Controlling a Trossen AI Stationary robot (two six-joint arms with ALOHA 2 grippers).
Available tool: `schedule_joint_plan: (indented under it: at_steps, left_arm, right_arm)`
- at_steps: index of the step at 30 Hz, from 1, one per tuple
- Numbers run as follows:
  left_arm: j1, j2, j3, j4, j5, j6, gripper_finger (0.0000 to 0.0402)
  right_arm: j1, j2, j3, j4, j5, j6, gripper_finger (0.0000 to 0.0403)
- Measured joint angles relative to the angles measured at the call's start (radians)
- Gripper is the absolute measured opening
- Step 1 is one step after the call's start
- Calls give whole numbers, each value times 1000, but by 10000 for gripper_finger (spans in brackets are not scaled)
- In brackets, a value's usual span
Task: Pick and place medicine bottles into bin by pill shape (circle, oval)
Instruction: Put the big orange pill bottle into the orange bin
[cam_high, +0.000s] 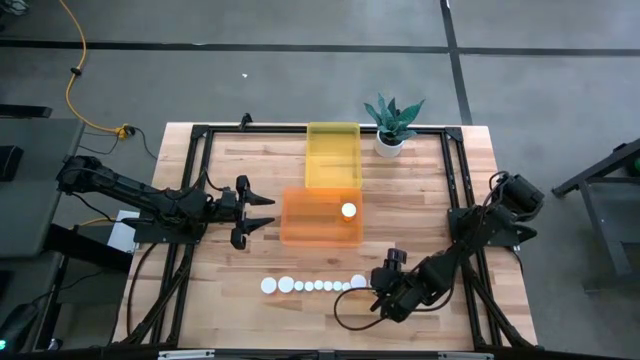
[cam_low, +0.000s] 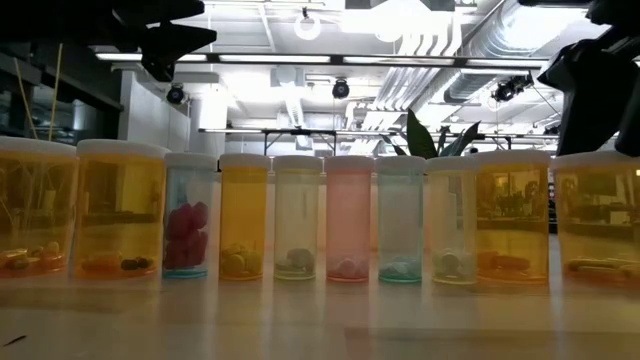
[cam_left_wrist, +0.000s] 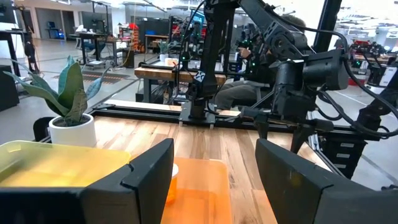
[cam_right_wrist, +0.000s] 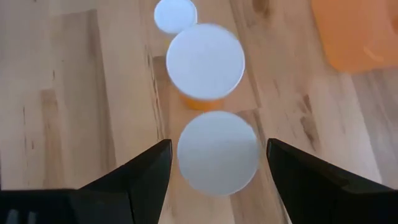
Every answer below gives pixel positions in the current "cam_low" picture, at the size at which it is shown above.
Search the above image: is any small orange pill bottle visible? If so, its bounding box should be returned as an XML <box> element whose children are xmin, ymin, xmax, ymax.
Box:
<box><xmin>218</xmin><ymin>152</ymin><xmax>272</xmax><ymax>282</ymax></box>

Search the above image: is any green leafy plant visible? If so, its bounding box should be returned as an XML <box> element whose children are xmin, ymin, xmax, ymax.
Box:
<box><xmin>379</xmin><ymin>108</ymin><xmax>482</xmax><ymax>161</ymax></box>

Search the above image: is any blue bottle with red pills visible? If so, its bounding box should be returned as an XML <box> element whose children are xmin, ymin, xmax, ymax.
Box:
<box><xmin>162</xmin><ymin>152</ymin><xmax>219</xmax><ymax>280</ymax></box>

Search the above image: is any small teal pill bottle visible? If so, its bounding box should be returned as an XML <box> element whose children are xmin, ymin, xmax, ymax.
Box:
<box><xmin>375</xmin><ymin>155</ymin><xmax>428</xmax><ymax>286</ymax></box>

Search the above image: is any white ring ceiling lamp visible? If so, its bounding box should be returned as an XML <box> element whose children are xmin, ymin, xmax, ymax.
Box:
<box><xmin>293</xmin><ymin>7</ymin><xmax>322</xmax><ymax>41</ymax></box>

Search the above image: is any small black sliver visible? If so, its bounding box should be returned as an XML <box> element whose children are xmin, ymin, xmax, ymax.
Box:
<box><xmin>1</xmin><ymin>334</ymin><xmax>30</xmax><ymax>350</ymax></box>

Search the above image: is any yellow hanging cable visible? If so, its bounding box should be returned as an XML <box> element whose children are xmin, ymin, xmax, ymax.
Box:
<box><xmin>13</xmin><ymin>57</ymin><xmax>39</xmax><ymax>141</ymax></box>
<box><xmin>48</xmin><ymin>42</ymin><xmax>64</xmax><ymax>142</ymax></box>

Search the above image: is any small pale yellow pill bottle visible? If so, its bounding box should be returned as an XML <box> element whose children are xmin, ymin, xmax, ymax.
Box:
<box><xmin>425</xmin><ymin>155</ymin><xmax>480</xmax><ymax>287</ymax></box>

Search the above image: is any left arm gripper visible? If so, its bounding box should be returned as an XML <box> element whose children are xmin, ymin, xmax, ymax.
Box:
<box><xmin>49</xmin><ymin>0</ymin><xmax>219</xmax><ymax>84</ymax></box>

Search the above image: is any black overhead light bar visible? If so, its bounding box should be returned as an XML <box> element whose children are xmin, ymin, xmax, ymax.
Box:
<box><xmin>94</xmin><ymin>51</ymin><xmax>551</xmax><ymax>70</ymax></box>

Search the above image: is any large amber pill bottle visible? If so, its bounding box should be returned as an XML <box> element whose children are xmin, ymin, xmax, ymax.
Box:
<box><xmin>551</xmin><ymin>149</ymin><xmax>640</xmax><ymax>289</ymax></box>
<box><xmin>0</xmin><ymin>135</ymin><xmax>80</xmax><ymax>280</ymax></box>
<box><xmin>73</xmin><ymin>138</ymin><xmax>170</xmax><ymax>281</ymax></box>
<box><xmin>473</xmin><ymin>148</ymin><xmax>552</xmax><ymax>287</ymax></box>

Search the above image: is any small pink pill bottle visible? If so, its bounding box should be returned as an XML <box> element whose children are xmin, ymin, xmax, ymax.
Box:
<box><xmin>323</xmin><ymin>154</ymin><xmax>376</xmax><ymax>284</ymax></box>

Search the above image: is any small yellow-green pill bottle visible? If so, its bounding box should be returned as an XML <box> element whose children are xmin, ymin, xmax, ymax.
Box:
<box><xmin>272</xmin><ymin>154</ymin><xmax>325</xmax><ymax>282</ymax></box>

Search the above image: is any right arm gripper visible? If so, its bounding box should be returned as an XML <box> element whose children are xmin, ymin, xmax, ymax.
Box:
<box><xmin>537</xmin><ymin>0</ymin><xmax>640</xmax><ymax>157</ymax></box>

